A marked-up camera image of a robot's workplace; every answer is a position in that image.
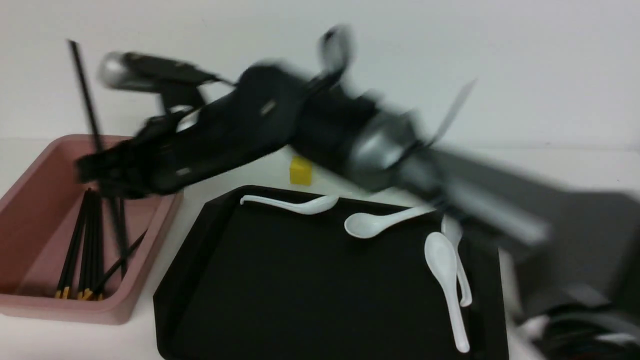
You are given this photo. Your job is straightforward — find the white spoon right behind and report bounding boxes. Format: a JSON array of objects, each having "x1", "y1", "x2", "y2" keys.
[{"x1": 441, "y1": 215, "x2": 473, "y2": 308}]

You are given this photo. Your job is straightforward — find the white spoon right front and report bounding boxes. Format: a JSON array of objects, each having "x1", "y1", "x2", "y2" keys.
[{"x1": 423, "y1": 232, "x2": 471, "y2": 353}]

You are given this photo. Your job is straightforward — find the white spoon at tray top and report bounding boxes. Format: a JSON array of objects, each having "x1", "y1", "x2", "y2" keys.
[{"x1": 239, "y1": 194, "x2": 339, "y2": 215}]

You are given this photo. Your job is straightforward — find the black serving tray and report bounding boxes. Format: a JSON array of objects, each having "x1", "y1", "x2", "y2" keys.
[{"x1": 153, "y1": 186, "x2": 509, "y2": 360}]

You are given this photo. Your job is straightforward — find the white spoon centre tray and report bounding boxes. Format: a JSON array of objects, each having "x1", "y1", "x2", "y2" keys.
[{"x1": 343, "y1": 205, "x2": 435, "y2": 239}]

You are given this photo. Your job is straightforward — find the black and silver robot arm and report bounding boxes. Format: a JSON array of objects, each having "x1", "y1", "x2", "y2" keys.
[{"x1": 75, "y1": 26, "x2": 639, "y2": 320}]

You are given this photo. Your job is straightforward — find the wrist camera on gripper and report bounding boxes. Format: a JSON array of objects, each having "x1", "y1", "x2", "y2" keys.
[{"x1": 97, "y1": 51, "x2": 236, "y2": 113}]

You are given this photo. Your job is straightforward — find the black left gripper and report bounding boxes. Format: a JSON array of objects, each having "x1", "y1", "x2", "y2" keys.
[{"x1": 75, "y1": 64, "x2": 321, "y2": 199}]

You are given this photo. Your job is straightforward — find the black chopstick bundle in bin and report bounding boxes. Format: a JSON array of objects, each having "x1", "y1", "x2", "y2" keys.
[{"x1": 54, "y1": 188, "x2": 105, "y2": 300}]

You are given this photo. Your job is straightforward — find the pink plastic bin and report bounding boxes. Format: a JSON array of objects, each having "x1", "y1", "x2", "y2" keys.
[{"x1": 0, "y1": 134, "x2": 183, "y2": 325}]

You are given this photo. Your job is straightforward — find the yellow foam block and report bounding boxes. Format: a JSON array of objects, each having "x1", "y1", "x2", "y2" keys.
[{"x1": 289, "y1": 155, "x2": 313, "y2": 187}]

